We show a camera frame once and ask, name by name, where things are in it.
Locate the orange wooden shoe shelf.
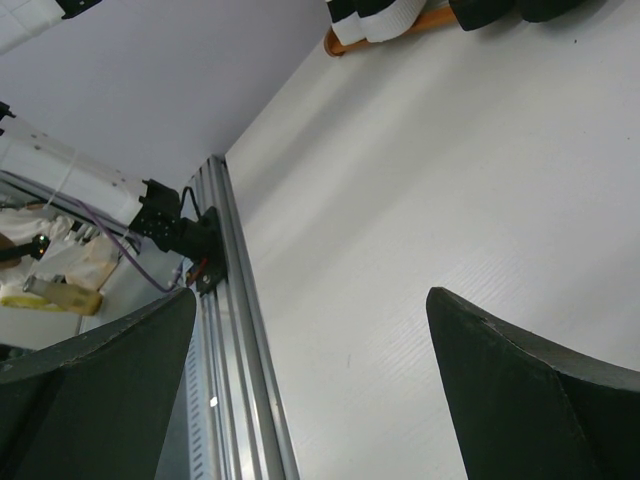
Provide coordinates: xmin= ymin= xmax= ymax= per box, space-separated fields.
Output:
xmin=324 ymin=0 xmax=456 ymax=58

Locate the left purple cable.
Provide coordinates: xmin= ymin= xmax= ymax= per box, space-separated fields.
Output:
xmin=64 ymin=194 xmax=176 ymax=294

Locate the aluminium rail frame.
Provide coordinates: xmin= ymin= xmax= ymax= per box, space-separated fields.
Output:
xmin=192 ymin=156 xmax=300 ymax=479

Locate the perforated grey cable tray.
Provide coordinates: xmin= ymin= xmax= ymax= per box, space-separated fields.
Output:
xmin=185 ymin=337 xmax=214 ymax=480

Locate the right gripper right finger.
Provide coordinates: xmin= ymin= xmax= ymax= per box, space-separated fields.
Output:
xmin=426 ymin=287 xmax=639 ymax=479

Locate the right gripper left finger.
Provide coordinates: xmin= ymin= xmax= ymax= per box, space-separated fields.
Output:
xmin=1 ymin=288 xmax=196 ymax=479

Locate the black white sneaker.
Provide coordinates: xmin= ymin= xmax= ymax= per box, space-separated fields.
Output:
xmin=326 ymin=0 xmax=365 ymax=45
xmin=355 ymin=0 xmax=426 ymax=43

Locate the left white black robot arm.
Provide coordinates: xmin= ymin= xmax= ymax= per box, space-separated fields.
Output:
xmin=1 ymin=104 xmax=227 ymax=295

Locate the gold loafer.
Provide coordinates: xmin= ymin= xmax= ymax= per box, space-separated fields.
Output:
xmin=516 ymin=0 xmax=585 ymax=23
xmin=449 ymin=0 xmax=516 ymax=32

